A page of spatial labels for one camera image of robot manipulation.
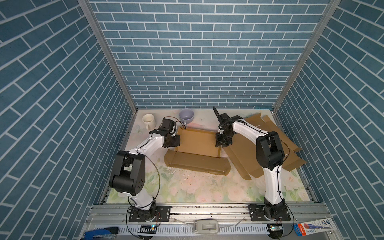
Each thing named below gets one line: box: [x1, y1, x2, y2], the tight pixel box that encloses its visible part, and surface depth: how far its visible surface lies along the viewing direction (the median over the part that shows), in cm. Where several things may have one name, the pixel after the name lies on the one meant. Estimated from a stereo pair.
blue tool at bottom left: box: [83, 227, 119, 240], surface depth 69 cm
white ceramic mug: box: [142, 113, 156, 131], surface depth 106 cm
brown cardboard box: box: [164, 127, 231, 176], surface depth 95 cm
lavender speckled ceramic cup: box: [179, 108, 194, 126], surface depth 114 cm
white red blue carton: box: [292, 218, 338, 237], surface depth 71 cm
